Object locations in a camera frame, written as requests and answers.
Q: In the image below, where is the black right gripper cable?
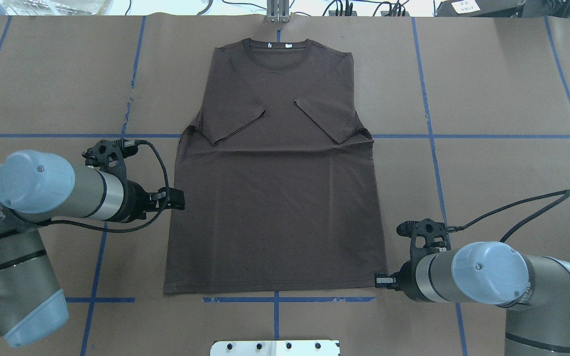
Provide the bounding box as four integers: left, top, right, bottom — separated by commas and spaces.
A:
447, 189, 570, 244

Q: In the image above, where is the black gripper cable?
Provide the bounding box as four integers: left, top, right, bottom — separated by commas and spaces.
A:
43, 139, 173, 234
447, 189, 570, 244

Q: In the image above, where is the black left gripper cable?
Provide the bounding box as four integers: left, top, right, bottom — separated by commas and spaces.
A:
43, 139, 173, 234

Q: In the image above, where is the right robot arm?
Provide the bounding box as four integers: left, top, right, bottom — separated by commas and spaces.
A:
374, 219, 570, 356

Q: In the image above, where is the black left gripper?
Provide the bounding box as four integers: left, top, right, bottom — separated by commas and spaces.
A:
82, 139, 186, 222

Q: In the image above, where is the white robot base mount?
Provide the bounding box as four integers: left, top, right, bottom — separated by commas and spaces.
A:
210, 340, 341, 356

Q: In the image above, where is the aluminium frame post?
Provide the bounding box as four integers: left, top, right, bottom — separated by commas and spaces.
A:
266, 0, 292, 23

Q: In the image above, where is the dark brown t-shirt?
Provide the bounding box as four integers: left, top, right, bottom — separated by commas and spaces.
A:
163, 38, 387, 295

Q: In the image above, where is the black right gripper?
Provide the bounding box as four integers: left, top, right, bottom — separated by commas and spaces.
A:
374, 219, 452, 303

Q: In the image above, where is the black box with label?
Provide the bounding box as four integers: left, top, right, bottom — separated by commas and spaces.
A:
435, 0, 525, 18

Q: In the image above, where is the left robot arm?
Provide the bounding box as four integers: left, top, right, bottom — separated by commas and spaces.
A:
0, 139, 186, 348

